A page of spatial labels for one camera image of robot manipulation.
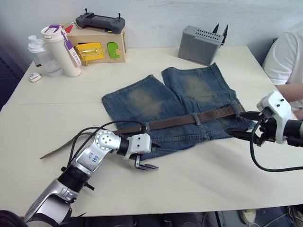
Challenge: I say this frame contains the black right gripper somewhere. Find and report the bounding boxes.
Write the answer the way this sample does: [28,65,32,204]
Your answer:
[226,107,278,148]

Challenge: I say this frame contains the clear plastic bottle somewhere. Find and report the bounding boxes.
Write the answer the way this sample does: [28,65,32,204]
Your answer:
[27,35,64,78]

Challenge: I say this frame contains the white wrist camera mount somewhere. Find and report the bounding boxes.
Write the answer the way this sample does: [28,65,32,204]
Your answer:
[256,90,293,144]
[124,133,152,160]

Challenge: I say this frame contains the dark rounded shape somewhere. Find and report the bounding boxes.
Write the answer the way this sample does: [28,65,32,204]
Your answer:
[0,210,29,227]

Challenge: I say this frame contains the yellow latch panel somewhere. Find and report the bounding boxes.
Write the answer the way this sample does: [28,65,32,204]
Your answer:
[75,42,107,66]

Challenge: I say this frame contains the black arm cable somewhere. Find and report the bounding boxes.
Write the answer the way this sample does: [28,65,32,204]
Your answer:
[67,121,150,166]
[249,113,303,172]

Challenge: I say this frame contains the dark grey handheld controller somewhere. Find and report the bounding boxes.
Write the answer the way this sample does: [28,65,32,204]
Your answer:
[75,9,126,34]

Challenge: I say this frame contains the white shoe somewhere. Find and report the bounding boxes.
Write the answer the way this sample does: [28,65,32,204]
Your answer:
[239,209,257,224]

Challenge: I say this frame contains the blue denim shorts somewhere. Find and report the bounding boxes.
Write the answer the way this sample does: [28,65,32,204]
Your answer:
[101,61,257,160]

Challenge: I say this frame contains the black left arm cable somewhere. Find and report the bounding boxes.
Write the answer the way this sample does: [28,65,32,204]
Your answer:
[67,121,150,166]

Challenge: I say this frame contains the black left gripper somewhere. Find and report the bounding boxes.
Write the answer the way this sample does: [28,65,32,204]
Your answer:
[129,141,162,172]

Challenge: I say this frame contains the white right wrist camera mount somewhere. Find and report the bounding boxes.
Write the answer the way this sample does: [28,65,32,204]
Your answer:
[256,90,293,144]

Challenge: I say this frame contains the grey vented plastic box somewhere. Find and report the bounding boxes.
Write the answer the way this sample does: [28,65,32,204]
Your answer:
[178,25,224,66]

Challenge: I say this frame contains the person in white shirt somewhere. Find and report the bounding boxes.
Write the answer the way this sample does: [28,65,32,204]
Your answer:
[262,22,303,86]

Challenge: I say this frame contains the brown braided belt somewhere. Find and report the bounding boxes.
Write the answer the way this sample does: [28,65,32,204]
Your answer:
[39,105,247,160]

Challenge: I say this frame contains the white tumbler with purple strap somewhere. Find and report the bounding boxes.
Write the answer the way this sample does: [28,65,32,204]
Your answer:
[40,23,82,78]

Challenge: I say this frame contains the wooden latch box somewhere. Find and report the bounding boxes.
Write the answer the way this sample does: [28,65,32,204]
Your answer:
[60,22,127,66]

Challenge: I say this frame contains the green latch panel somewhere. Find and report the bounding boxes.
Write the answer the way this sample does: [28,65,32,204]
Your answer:
[107,42,122,60]

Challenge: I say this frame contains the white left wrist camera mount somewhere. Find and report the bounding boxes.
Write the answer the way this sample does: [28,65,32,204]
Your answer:
[124,133,152,160]

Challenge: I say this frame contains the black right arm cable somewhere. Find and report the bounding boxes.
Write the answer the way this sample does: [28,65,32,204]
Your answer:
[249,113,303,172]

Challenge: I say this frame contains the small white earbuds case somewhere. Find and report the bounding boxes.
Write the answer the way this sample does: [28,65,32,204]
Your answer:
[28,72,42,83]

